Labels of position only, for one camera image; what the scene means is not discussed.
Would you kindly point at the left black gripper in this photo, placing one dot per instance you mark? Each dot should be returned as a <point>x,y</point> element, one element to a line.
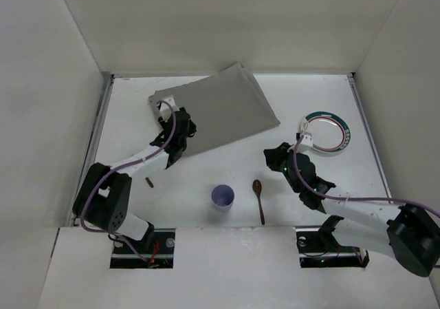
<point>185,124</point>

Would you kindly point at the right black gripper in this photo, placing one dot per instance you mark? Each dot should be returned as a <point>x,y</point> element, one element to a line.
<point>279,159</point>

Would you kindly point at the brown wooden spoon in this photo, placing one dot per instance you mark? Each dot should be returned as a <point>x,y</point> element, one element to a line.
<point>257,189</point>

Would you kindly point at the grey cloth placemat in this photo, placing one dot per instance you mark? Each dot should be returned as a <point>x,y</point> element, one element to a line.
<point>225,107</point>

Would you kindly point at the white plate green red rim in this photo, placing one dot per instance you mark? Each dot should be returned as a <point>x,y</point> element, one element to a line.
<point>330,133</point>

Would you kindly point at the brown wooden fork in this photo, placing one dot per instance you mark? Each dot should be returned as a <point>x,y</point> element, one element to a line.
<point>149,182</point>

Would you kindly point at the lilac plastic cup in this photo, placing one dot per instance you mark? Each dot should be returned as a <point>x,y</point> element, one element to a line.
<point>222,197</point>

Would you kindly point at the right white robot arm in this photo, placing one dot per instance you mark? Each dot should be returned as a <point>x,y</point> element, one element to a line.
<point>400,229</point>

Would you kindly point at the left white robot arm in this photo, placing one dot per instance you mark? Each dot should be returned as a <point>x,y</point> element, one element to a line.
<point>102,203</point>

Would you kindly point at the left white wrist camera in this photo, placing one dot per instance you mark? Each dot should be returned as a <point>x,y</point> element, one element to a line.
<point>166,107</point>

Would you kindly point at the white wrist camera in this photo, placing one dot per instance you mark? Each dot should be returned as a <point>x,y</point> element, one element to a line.
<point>166,107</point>
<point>304,139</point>

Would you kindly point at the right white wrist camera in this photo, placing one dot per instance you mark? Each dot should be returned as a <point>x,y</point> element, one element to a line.
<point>304,139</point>

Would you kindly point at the left aluminium frame rail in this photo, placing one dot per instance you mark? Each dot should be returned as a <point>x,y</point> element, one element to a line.
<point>98,124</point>

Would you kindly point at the aluminium frame rail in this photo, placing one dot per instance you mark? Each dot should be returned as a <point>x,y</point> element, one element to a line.
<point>98,124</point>
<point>352,83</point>

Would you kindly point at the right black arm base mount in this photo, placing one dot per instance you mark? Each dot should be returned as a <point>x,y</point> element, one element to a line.
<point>318,248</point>

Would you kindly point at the right aluminium frame rail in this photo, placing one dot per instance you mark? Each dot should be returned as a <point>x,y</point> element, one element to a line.
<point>352,83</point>

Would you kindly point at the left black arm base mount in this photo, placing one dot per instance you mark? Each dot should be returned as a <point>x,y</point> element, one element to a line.
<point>155,251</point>

